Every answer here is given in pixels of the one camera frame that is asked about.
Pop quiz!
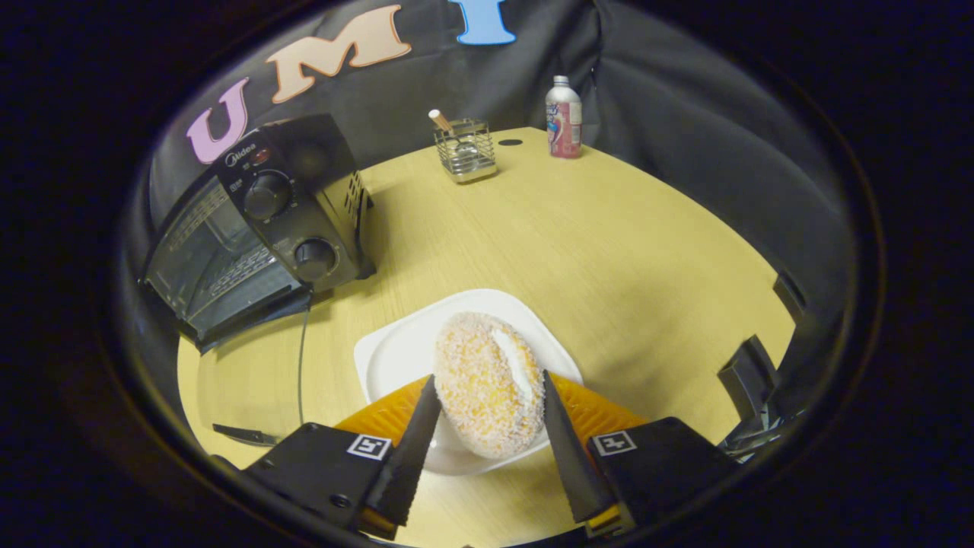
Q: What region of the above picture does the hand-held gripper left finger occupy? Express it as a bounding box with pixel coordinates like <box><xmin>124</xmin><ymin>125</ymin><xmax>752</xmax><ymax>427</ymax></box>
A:
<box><xmin>243</xmin><ymin>373</ymin><xmax>444</xmax><ymax>541</ymax></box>

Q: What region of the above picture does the sugar-coated cream donut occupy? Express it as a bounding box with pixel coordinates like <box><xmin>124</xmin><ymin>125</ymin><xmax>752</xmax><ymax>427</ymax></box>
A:
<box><xmin>434</xmin><ymin>311</ymin><xmax>547</xmax><ymax>460</ymax></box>

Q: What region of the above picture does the white and pink bottle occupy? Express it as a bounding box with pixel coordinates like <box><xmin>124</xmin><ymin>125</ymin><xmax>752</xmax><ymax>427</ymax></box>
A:
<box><xmin>546</xmin><ymin>75</ymin><xmax>583</xmax><ymax>159</ymax></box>

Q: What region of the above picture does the black toaster oven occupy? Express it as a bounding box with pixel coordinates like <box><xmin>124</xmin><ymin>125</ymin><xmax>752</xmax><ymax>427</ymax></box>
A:
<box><xmin>139</xmin><ymin>114</ymin><xmax>377</xmax><ymax>355</ymax></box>

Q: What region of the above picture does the black table clamp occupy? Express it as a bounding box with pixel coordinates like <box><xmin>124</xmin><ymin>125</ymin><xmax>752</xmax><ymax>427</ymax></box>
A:
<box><xmin>718</xmin><ymin>334</ymin><xmax>781</xmax><ymax>421</ymax></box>
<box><xmin>772</xmin><ymin>269</ymin><xmax>808</xmax><ymax>322</ymax></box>

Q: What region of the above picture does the black power cable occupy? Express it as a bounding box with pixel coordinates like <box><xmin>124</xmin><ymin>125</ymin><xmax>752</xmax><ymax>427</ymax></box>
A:
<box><xmin>212</xmin><ymin>303</ymin><xmax>311</xmax><ymax>448</ymax></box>

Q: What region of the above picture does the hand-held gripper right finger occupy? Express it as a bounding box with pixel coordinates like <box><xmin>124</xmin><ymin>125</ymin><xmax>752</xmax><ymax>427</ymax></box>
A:
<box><xmin>542</xmin><ymin>370</ymin><xmax>743</xmax><ymax>538</ymax></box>

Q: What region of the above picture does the white square plate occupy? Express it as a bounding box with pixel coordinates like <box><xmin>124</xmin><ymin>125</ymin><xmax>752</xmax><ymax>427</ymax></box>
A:
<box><xmin>354</xmin><ymin>288</ymin><xmax>584</xmax><ymax>476</ymax></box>

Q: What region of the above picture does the black backdrop cloth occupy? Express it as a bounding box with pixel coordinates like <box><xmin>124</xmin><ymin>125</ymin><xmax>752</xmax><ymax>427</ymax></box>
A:
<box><xmin>148</xmin><ymin>0</ymin><xmax>855</xmax><ymax>328</ymax></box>

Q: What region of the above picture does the wire mesh holder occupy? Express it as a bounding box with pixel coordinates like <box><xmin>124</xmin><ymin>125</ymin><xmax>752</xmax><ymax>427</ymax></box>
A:
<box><xmin>434</xmin><ymin>118</ymin><xmax>499</xmax><ymax>184</ymax></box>

